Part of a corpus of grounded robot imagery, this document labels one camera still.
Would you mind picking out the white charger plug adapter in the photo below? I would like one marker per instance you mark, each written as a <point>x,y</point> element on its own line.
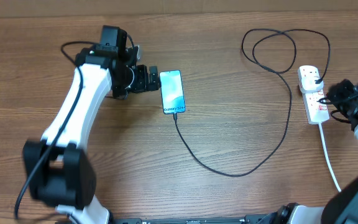
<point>310,84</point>

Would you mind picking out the Samsung Galaxy smartphone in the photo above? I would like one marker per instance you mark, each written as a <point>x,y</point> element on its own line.
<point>173,99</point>

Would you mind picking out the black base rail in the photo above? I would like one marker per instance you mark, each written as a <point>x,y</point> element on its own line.
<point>191,221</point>

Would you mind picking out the white power strip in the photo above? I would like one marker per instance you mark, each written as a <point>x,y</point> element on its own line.
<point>316,112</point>

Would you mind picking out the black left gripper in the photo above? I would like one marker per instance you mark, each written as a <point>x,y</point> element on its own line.
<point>143,84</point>

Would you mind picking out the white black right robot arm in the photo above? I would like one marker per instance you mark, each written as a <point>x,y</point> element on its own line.
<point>334,111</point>

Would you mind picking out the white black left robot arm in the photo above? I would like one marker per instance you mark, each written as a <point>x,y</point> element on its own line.
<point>59,173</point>

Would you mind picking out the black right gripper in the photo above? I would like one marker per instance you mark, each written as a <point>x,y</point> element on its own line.
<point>341,87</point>

